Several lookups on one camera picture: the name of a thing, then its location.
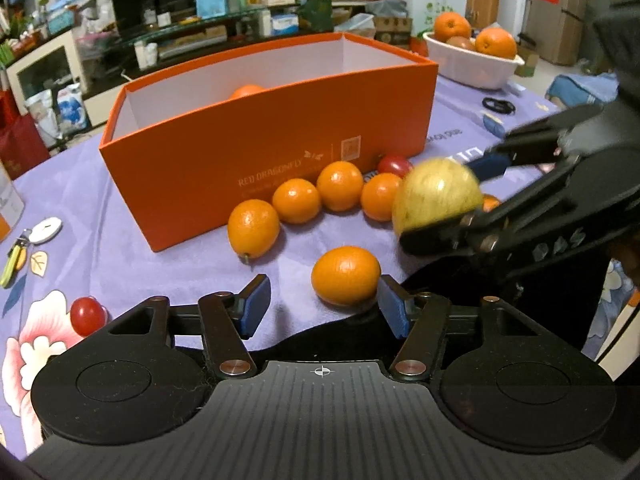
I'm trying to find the orange cardboard box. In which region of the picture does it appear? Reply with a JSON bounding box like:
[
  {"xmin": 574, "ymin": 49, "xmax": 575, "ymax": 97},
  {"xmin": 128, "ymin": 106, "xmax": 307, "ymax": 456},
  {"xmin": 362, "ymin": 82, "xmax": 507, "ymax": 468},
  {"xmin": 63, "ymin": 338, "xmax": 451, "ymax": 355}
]
[{"xmin": 98, "ymin": 31, "xmax": 440, "ymax": 255}]

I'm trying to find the black hair tie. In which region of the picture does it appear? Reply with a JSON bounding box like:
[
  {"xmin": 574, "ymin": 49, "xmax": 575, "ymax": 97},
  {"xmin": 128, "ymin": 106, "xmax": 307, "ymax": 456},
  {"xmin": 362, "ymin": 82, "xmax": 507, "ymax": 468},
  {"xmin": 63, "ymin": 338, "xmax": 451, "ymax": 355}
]
[{"xmin": 481, "ymin": 96, "xmax": 516, "ymax": 115}]

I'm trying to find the tall brown cardboard carton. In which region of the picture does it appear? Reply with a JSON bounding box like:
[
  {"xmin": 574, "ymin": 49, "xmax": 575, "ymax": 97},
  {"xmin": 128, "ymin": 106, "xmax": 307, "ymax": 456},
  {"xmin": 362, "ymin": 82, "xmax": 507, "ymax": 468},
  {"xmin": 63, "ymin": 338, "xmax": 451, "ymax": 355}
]
[{"xmin": 525, "ymin": 0, "xmax": 616, "ymax": 66}]

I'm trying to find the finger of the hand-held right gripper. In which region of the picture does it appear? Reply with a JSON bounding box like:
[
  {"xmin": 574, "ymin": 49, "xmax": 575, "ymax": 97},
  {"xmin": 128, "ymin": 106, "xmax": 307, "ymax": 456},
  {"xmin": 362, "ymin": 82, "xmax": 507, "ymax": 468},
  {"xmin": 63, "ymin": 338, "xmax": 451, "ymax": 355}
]
[
  {"xmin": 399, "ymin": 157, "xmax": 585, "ymax": 257},
  {"xmin": 462, "ymin": 105, "xmax": 608, "ymax": 181}
]

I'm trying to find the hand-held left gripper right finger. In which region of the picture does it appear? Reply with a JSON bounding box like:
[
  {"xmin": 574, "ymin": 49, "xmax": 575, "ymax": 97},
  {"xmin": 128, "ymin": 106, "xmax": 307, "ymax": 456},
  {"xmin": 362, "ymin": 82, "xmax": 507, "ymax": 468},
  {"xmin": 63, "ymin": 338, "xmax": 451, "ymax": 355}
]
[{"xmin": 377, "ymin": 275, "xmax": 558, "ymax": 382}]

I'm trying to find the yellow-green apple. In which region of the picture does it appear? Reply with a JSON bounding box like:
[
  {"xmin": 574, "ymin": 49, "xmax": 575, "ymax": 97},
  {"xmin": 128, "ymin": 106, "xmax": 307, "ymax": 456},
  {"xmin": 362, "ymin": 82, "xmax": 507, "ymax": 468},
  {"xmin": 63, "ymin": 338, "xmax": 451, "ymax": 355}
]
[{"xmin": 391, "ymin": 157, "xmax": 485, "ymax": 241}]

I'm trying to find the glass top television stand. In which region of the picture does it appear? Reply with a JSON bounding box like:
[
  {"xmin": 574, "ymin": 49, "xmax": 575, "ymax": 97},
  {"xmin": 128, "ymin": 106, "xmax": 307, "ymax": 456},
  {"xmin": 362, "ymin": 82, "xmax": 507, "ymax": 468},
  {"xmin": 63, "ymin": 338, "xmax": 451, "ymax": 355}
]
[{"xmin": 107, "ymin": 2, "xmax": 371, "ymax": 68}]

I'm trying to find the white cabinet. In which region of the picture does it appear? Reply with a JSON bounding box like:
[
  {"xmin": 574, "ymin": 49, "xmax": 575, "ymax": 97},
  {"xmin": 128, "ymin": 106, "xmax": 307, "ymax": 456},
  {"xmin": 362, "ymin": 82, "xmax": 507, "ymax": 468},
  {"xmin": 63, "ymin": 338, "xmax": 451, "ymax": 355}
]
[{"xmin": 5, "ymin": 27, "xmax": 88, "ymax": 111}]

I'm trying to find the red bag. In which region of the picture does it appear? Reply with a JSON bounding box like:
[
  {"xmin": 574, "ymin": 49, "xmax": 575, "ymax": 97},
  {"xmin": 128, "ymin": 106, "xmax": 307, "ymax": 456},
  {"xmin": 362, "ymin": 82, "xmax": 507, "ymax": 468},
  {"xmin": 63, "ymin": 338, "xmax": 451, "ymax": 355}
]
[{"xmin": 0, "ymin": 115, "xmax": 51, "ymax": 181}]

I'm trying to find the white orange container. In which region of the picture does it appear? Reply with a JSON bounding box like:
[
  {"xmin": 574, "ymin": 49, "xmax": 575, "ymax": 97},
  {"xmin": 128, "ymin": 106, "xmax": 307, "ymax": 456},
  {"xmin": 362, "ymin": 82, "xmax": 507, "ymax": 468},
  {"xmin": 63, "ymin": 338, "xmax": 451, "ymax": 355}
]
[{"xmin": 0, "ymin": 160, "xmax": 26, "ymax": 241}]

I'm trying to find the blue cloth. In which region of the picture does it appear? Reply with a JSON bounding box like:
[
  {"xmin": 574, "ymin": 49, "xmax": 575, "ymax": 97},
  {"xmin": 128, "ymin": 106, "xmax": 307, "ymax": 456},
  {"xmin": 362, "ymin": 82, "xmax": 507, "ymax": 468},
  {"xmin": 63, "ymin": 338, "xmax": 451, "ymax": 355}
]
[{"xmin": 545, "ymin": 72, "xmax": 621, "ymax": 108}]

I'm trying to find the red cherry tomato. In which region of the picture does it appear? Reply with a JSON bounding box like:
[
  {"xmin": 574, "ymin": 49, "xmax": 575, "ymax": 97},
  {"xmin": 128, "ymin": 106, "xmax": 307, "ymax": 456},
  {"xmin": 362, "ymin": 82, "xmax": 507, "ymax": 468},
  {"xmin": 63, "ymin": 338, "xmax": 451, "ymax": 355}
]
[
  {"xmin": 377, "ymin": 155, "xmax": 415, "ymax": 179},
  {"xmin": 70, "ymin": 296, "xmax": 107, "ymax": 337}
]

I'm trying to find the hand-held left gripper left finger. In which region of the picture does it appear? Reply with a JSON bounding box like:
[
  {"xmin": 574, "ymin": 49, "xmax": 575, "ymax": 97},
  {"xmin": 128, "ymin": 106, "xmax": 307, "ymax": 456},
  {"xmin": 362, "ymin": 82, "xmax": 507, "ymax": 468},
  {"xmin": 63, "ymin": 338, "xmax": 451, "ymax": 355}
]
[{"xmin": 106, "ymin": 274, "xmax": 272, "ymax": 380}]

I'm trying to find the green key holder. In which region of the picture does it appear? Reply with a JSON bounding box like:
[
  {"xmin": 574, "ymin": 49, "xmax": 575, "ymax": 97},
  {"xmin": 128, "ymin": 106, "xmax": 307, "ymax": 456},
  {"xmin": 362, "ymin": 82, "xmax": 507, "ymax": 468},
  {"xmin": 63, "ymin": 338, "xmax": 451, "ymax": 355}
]
[{"xmin": 0, "ymin": 237, "xmax": 31, "ymax": 289}]

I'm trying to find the purple floral tablecloth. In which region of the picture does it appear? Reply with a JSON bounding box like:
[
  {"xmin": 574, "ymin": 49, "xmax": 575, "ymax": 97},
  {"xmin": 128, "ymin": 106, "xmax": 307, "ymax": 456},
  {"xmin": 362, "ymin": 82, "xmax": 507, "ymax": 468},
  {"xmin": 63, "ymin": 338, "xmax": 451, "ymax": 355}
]
[{"xmin": 0, "ymin": 72, "xmax": 640, "ymax": 461}]

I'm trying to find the white plastic basket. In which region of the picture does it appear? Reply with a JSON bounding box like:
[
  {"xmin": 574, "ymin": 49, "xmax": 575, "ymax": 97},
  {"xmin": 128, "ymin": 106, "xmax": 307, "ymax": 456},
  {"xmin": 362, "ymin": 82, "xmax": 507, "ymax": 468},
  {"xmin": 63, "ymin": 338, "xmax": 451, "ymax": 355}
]
[{"xmin": 422, "ymin": 30, "xmax": 523, "ymax": 92}]

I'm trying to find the white key tag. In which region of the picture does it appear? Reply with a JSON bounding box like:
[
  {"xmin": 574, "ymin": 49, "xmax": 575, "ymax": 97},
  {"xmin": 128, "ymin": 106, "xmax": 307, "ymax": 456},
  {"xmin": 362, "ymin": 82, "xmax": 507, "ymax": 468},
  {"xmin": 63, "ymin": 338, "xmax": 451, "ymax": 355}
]
[{"xmin": 27, "ymin": 216, "xmax": 63, "ymax": 246}]

